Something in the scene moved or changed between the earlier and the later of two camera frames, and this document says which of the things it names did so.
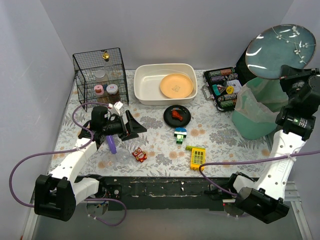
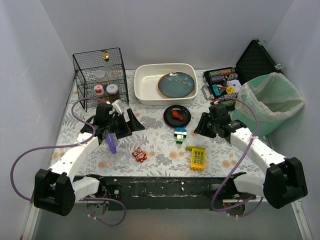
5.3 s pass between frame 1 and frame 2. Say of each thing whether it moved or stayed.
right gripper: moved
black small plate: stayed
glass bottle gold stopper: stayed
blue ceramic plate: moved
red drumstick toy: stayed
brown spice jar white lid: stayed
